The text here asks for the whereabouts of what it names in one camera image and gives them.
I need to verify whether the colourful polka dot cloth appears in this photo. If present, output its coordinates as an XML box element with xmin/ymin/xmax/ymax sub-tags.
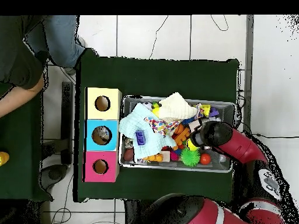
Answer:
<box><xmin>144</xmin><ymin>116</ymin><xmax>182</xmax><ymax>138</ymax></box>

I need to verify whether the cream waffle cloth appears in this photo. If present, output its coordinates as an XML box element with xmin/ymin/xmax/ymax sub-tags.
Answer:
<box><xmin>158</xmin><ymin>92</ymin><xmax>199</xmax><ymax>123</ymax></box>

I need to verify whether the clear packet with blue print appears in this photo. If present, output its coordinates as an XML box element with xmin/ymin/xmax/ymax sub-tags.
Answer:
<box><xmin>96</xmin><ymin>126</ymin><xmax>112</xmax><ymax>142</ymax></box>

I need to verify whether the wooden box with three holes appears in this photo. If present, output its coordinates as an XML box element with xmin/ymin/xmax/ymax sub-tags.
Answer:
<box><xmin>82</xmin><ymin>87</ymin><xmax>123</xmax><ymax>183</ymax></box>

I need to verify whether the mint green waffle cloth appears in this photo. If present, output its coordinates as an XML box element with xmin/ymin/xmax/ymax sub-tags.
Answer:
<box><xmin>118</xmin><ymin>102</ymin><xmax>177</xmax><ymax>163</ymax></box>

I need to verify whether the blue plastic building block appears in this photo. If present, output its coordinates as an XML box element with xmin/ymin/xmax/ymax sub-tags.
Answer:
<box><xmin>134</xmin><ymin>129</ymin><xmax>147</xmax><ymax>146</ymax></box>

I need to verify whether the plain yellow ball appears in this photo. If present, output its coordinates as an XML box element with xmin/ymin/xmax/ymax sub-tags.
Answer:
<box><xmin>186</xmin><ymin>138</ymin><xmax>199</xmax><ymax>152</ymax></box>

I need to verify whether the dark green table cloth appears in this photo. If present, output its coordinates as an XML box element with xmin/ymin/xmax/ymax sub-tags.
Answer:
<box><xmin>0</xmin><ymin>82</ymin><xmax>53</xmax><ymax>202</ymax></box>
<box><xmin>72</xmin><ymin>48</ymin><xmax>240</xmax><ymax>203</ymax></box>

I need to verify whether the green spiky rubber ball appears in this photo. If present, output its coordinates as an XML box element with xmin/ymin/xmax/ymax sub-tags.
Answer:
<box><xmin>180</xmin><ymin>147</ymin><xmax>201</xmax><ymax>167</ymax></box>

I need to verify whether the yellow wedge block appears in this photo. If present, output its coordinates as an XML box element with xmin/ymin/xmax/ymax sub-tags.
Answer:
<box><xmin>200</xmin><ymin>104</ymin><xmax>211</xmax><ymax>117</ymax></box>

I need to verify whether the red-orange ball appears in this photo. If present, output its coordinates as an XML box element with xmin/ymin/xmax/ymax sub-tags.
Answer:
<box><xmin>199</xmin><ymin>153</ymin><xmax>211</xmax><ymax>166</ymax></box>

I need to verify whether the yellow toy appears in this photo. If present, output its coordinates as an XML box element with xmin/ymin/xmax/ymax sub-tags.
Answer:
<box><xmin>0</xmin><ymin>151</ymin><xmax>11</xmax><ymax>167</ymax></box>

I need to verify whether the person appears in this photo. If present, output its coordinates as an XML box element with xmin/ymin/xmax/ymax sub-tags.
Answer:
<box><xmin>0</xmin><ymin>15</ymin><xmax>86</xmax><ymax>90</ymax></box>

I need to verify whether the silver wire mesh bin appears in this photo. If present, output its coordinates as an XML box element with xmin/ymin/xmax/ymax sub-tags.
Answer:
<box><xmin>118</xmin><ymin>94</ymin><xmax>237</xmax><ymax>174</ymax></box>

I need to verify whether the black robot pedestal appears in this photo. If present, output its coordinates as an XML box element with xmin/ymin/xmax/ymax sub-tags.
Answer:
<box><xmin>123</xmin><ymin>199</ymin><xmax>150</xmax><ymax>224</ymax></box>

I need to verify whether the grey metal post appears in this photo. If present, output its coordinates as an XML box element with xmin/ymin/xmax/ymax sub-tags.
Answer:
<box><xmin>242</xmin><ymin>15</ymin><xmax>255</xmax><ymax>132</ymax></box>

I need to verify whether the black power cable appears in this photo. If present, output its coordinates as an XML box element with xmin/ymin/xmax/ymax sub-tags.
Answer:
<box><xmin>252</xmin><ymin>133</ymin><xmax>299</xmax><ymax>139</ymax></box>

